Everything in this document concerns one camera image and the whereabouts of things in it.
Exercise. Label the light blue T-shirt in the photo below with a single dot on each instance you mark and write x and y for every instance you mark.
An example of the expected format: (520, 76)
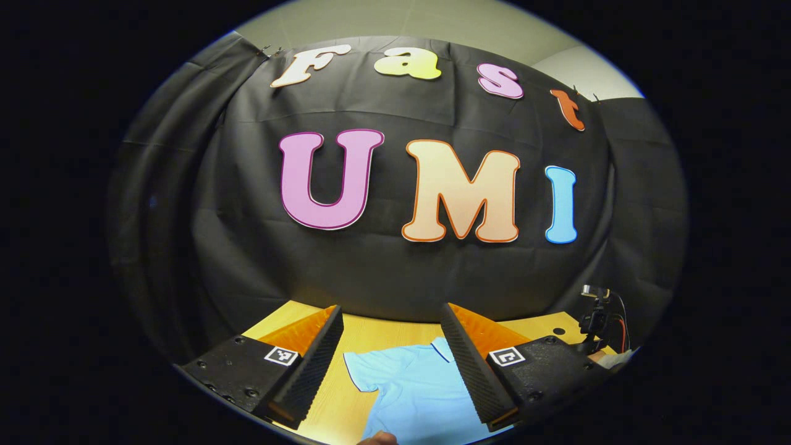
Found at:
(414, 395)

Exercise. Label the black backdrop cloth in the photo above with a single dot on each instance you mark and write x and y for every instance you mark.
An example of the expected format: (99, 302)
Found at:
(383, 266)

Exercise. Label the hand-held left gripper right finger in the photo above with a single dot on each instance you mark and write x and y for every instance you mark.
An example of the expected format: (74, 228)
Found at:
(469, 369)

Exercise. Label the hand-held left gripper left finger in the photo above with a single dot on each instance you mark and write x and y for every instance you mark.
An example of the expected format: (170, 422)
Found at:
(318, 361)

